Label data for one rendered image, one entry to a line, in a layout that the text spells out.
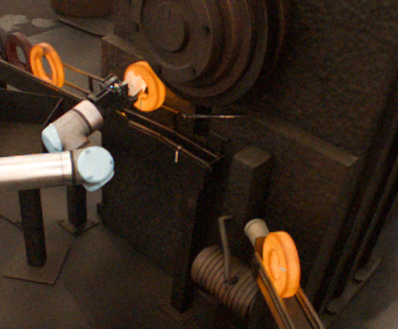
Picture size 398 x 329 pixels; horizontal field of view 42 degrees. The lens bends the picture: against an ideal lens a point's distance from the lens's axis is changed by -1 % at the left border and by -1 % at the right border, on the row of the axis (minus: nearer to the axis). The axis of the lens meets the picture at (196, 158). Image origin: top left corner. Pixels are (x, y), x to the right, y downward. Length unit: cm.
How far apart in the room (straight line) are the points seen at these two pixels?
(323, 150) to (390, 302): 106
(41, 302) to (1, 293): 16
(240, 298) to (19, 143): 87
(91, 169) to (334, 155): 62
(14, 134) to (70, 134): 42
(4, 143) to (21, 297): 62
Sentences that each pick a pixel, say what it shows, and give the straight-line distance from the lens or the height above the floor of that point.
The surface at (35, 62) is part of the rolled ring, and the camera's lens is 211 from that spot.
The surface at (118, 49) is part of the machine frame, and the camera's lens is 179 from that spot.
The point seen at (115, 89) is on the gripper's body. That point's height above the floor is 87.
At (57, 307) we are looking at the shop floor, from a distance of 205.
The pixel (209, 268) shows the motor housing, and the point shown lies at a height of 51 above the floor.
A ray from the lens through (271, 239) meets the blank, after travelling 127.
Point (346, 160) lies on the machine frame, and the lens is 138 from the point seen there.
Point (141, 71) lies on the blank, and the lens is 161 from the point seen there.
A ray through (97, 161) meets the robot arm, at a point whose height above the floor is 83.
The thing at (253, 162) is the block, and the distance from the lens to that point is 141.
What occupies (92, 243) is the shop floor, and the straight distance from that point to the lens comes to 225.
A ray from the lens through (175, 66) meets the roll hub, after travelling 135.
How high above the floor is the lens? 162
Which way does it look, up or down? 36 degrees down
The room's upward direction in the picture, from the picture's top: 7 degrees clockwise
